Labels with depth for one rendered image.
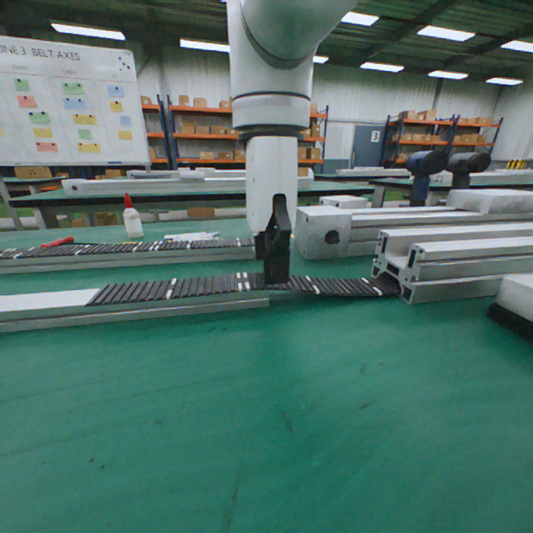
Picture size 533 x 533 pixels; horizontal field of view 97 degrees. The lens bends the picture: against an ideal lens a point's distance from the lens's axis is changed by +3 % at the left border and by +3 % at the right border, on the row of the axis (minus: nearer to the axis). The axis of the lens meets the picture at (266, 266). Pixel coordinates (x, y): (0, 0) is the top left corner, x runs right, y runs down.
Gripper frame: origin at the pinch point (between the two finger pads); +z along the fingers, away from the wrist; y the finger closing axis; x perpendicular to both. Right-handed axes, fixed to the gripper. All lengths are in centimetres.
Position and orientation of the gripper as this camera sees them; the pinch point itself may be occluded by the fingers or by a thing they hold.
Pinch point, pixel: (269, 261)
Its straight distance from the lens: 32.8
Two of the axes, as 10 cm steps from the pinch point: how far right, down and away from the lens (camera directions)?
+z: 0.0, 9.2, 4.0
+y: 1.7, 4.0, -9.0
